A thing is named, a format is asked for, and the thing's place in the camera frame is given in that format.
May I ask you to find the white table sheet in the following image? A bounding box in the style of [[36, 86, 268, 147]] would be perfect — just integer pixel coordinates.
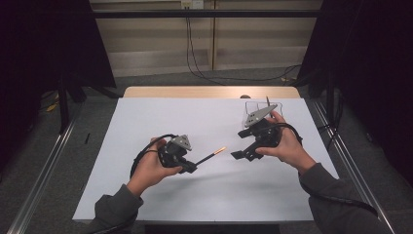
[[71, 97, 340, 225]]

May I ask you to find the clear acrylic pen holder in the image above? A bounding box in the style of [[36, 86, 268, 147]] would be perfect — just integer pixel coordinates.
[[244, 100, 284, 131]]

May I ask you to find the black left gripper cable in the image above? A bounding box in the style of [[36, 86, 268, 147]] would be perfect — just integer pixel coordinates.
[[130, 133, 179, 179]]

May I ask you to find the black metal stand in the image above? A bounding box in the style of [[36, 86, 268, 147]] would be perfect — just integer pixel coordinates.
[[325, 72, 336, 126], [57, 76, 71, 135]]

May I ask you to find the person's right hand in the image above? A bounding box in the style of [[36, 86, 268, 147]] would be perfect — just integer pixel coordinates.
[[255, 110, 318, 176]]

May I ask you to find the white wall outlet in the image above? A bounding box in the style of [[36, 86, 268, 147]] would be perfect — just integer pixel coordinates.
[[180, 0, 205, 10]]

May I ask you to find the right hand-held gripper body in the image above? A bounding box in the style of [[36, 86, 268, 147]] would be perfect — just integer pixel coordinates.
[[244, 103, 282, 150]]

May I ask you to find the black curtain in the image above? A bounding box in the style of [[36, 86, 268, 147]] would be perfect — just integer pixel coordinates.
[[296, 0, 413, 186], [0, 0, 117, 170]]

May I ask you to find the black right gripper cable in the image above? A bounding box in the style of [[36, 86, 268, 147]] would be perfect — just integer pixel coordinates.
[[264, 122, 379, 218]]

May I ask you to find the aluminium floor rail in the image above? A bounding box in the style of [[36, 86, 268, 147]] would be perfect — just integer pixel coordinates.
[[6, 103, 84, 234], [312, 98, 397, 234]]

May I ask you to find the black horizontal frame bar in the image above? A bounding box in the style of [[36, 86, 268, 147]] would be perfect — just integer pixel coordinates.
[[92, 9, 322, 20]]

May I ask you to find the black wall cable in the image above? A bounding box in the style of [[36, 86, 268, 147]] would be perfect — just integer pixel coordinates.
[[188, 18, 303, 82], [185, 8, 228, 86]]

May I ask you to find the vertical wall trim strip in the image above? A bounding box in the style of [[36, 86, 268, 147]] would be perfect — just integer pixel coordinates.
[[211, 0, 218, 71]]

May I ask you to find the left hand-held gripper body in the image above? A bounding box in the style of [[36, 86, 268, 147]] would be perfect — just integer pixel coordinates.
[[157, 134, 193, 169]]

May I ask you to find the person's left hand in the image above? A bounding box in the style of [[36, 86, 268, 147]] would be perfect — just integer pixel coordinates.
[[126, 136, 184, 198]]

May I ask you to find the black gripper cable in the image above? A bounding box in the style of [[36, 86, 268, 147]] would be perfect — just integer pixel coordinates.
[[264, 122, 379, 218], [130, 133, 179, 179]]

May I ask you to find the wooden table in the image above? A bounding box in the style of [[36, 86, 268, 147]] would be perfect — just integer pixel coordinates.
[[122, 85, 300, 99]]

